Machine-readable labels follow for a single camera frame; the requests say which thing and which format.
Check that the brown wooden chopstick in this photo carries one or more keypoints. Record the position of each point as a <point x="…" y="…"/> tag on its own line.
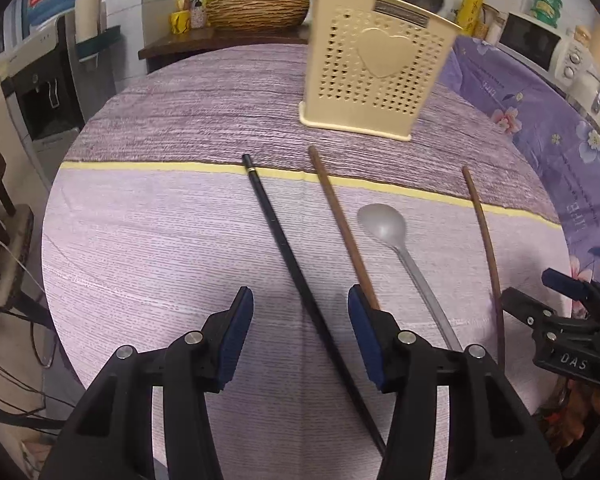
<point x="485" y="240"/>
<point x="342" y="225"/>

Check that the yellow mug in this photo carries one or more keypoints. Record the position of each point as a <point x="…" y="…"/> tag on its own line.
<point x="180" y="21"/>

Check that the yellow roll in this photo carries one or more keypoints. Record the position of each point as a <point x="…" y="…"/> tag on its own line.
<point x="472" y="5"/>

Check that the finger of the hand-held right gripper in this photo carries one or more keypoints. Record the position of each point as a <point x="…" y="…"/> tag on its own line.
<point x="522" y="307"/>
<point x="560" y="281"/>

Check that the black chopstick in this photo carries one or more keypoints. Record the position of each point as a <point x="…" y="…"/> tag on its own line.
<point x="290" y="255"/>

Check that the dark blue cup holder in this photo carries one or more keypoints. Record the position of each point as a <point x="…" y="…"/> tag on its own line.
<point x="97" y="44"/>

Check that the water dispenser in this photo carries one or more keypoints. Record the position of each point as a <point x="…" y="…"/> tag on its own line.
<point x="40" y="90"/>

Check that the small matte steel spoon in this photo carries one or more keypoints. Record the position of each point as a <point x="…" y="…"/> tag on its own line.
<point x="382" y="225"/>

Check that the cream perforated utensil holder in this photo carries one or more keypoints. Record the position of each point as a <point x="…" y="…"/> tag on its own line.
<point x="380" y="70"/>

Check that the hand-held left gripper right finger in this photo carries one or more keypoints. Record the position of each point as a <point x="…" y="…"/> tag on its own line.
<point x="365" y="340"/>

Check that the woven wicker basin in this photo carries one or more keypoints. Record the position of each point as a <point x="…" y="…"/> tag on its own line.
<point x="257" y="10"/>

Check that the patterned toothbrush cup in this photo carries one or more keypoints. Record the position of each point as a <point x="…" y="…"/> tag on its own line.
<point x="197" y="15"/>

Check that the white microwave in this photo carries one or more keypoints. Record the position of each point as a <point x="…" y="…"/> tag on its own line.
<point x="532" y="42"/>

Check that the purple floral cloth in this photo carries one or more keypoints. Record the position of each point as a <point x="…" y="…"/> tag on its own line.
<point x="545" y="125"/>

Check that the wooden cabinet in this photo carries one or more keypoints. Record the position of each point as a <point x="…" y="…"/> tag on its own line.
<point x="215" y="45"/>

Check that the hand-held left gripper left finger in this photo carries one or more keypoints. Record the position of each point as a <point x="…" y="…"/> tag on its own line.
<point x="235" y="340"/>

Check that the striped purple tablecloth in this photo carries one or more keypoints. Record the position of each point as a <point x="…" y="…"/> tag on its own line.
<point x="180" y="235"/>

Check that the sleeve of paper cups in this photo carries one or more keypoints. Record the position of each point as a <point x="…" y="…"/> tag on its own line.
<point x="89" y="12"/>

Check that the stack of green bowls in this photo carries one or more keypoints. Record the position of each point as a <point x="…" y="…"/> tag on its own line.
<point x="547" y="2"/>

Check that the white kettle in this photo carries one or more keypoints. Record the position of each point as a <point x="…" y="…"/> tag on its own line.
<point x="597" y="95"/>

